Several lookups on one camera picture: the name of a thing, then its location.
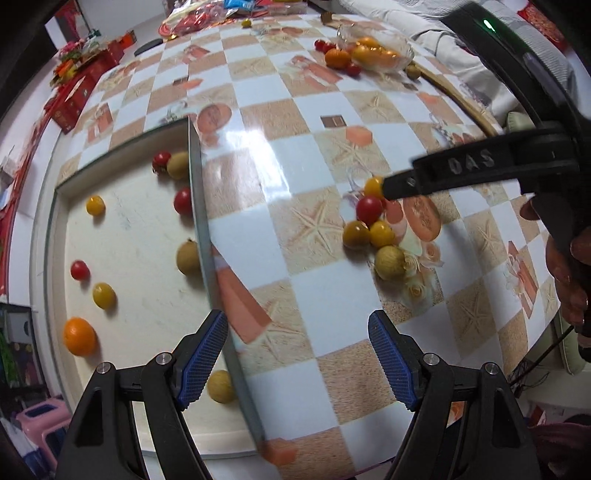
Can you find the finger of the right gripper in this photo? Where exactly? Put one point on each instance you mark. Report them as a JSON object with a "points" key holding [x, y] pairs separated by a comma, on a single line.
{"points": [[400, 185]]}

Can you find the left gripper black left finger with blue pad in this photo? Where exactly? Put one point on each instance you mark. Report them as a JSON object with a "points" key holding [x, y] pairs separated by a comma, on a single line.
{"points": [[102, 440]]}

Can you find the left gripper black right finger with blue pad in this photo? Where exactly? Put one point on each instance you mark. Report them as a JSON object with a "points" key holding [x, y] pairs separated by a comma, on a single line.
{"points": [[466, 424]]}

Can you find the tan longan fruit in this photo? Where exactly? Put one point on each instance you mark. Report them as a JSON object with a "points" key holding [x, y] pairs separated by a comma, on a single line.
{"points": [[390, 263]]}

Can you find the small red tomato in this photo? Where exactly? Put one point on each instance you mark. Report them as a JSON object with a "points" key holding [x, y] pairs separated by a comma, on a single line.
{"points": [[160, 161]]}

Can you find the dark yellow tomato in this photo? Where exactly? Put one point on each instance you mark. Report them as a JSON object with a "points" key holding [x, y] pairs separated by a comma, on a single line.
{"points": [[356, 235], [103, 296]]}

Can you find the person's hand on gripper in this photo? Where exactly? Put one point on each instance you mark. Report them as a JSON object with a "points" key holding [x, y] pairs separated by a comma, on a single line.
{"points": [[573, 299]]}

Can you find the small yellow tomato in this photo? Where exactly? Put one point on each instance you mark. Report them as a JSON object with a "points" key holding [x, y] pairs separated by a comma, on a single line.
{"points": [[374, 187]]}

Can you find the red cherry tomato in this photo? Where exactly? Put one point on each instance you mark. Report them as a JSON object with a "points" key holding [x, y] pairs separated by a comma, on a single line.
{"points": [[369, 210]]}

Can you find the yellow cherry tomato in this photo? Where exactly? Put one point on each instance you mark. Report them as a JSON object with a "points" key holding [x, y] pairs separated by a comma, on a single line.
{"points": [[381, 234]]}

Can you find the dark yellow tomato on table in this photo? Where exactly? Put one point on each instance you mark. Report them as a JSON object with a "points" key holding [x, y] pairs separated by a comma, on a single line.
{"points": [[356, 235]]}

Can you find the pink plastic stool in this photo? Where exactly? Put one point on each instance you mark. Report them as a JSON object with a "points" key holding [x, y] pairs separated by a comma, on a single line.
{"points": [[46, 425]]}

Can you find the orange mandarin in tray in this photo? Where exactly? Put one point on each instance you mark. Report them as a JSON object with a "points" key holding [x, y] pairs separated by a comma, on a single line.
{"points": [[79, 337]]}

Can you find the longan beside bowl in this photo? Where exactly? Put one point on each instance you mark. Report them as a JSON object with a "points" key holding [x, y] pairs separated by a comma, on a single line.
{"points": [[413, 72]]}

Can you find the wooden curved stick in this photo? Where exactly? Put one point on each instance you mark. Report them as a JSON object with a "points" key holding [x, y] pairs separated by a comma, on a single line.
{"points": [[446, 87]]}

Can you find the red tomato near bowl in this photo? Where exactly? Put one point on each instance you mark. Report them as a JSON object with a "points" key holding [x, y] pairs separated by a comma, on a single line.
{"points": [[353, 70]]}

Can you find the longan at tray bottom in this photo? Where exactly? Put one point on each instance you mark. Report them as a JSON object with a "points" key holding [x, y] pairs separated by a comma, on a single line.
{"points": [[219, 387]]}

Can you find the clear glass fruit bowl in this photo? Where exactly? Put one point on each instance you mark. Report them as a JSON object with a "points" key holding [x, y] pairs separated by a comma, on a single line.
{"points": [[392, 40]]}

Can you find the oranges in glass bowl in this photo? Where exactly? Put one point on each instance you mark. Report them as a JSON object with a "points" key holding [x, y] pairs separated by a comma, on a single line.
{"points": [[369, 52]]}

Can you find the orange mandarin by bowl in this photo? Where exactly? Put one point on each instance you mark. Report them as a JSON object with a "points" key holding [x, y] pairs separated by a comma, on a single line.
{"points": [[337, 59]]}

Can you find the red tomato in tray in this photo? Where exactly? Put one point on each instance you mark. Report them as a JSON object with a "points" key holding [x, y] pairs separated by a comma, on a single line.
{"points": [[79, 271]]}

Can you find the white shallow tray box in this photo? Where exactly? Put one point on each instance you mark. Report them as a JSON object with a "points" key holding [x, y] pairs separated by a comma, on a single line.
{"points": [[132, 247]]}

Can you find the longan in tray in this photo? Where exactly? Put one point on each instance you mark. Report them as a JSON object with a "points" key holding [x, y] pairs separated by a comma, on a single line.
{"points": [[187, 258]]}

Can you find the red tomato at tray edge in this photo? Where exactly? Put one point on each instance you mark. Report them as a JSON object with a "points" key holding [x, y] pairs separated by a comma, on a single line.
{"points": [[182, 202]]}

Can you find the yellow tomato in tray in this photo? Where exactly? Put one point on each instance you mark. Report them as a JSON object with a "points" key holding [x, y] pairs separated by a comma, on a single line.
{"points": [[95, 206]]}

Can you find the red snack bag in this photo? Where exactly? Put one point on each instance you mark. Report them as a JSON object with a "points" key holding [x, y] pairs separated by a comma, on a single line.
{"points": [[191, 16]]}

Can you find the red gift box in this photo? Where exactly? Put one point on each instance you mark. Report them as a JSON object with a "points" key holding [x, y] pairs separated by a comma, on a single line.
{"points": [[67, 105]]}

